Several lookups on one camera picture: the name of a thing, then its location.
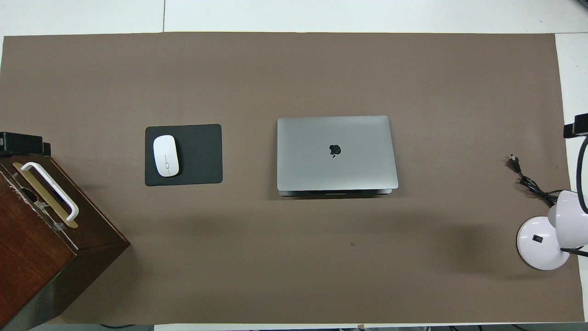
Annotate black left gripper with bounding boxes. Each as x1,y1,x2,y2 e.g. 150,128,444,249
0,132,51,157

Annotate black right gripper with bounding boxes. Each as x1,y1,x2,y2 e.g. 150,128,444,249
564,113,588,138

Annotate silver Apple laptop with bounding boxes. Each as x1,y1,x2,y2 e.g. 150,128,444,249
277,115,399,197

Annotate dark brown wooden box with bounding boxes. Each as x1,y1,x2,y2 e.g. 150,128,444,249
0,143,131,330

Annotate white desk lamp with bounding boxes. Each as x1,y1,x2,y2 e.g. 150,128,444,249
517,190,588,271

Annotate white computer mouse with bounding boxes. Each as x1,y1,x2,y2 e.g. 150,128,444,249
153,134,180,177

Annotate black mouse pad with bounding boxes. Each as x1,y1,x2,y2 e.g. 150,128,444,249
145,124,223,187

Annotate brown table mat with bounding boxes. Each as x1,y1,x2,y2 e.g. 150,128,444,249
0,32,586,325

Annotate gold handle plate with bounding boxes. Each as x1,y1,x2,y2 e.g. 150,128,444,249
12,162,79,229

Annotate white box handle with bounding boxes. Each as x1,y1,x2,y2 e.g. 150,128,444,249
21,162,79,222

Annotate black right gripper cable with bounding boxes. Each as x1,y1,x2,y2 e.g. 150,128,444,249
577,135,588,213

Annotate black power cable plug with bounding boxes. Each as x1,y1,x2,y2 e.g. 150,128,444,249
510,155,559,207

